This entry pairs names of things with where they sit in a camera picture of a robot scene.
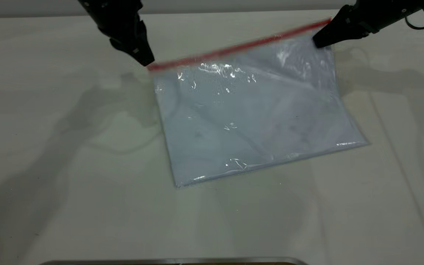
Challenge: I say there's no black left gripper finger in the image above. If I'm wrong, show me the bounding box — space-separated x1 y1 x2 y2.
132 20 156 67
109 35 139 56

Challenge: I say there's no clear plastic zipper bag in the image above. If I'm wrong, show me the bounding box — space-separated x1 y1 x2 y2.
147 18 369 188

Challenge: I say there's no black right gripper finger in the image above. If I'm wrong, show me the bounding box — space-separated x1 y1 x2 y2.
330 5 365 28
312 22 369 49

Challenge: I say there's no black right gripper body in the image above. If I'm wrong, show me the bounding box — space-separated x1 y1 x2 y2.
354 0 424 34

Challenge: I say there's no silver metal edge strip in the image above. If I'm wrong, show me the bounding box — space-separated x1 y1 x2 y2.
39 257 309 265

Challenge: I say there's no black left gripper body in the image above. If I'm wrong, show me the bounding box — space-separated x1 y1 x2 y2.
78 0 143 40

